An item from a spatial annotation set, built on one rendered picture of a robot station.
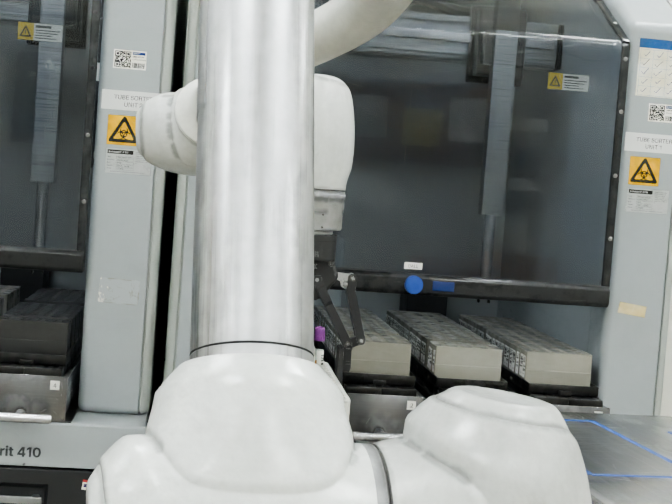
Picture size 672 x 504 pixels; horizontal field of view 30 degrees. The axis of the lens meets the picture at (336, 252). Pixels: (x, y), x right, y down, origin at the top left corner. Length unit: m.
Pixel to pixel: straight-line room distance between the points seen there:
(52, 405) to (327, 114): 0.65
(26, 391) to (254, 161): 1.03
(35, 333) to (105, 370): 0.13
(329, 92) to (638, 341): 0.78
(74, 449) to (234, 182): 1.04
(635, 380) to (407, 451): 1.24
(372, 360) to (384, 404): 0.10
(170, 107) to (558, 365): 0.84
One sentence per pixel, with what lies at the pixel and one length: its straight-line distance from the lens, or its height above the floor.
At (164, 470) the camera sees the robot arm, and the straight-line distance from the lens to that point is 0.93.
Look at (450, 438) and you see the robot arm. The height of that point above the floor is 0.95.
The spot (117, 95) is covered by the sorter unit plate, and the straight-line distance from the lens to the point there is 2.04.
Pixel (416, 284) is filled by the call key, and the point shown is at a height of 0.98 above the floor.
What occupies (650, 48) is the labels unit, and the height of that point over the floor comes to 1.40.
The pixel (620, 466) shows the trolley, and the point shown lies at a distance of 1.56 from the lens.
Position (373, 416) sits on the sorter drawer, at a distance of 2.00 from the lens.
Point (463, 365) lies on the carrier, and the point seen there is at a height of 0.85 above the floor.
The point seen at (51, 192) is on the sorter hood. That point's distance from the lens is 2.03.
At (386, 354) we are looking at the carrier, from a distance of 2.06.
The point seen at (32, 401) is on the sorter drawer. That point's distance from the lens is 1.99.
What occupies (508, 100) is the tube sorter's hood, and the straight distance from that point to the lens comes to 2.08.
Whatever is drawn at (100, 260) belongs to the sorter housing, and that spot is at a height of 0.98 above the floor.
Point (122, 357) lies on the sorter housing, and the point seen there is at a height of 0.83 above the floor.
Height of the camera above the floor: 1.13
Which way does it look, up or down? 3 degrees down
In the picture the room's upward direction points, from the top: 4 degrees clockwise
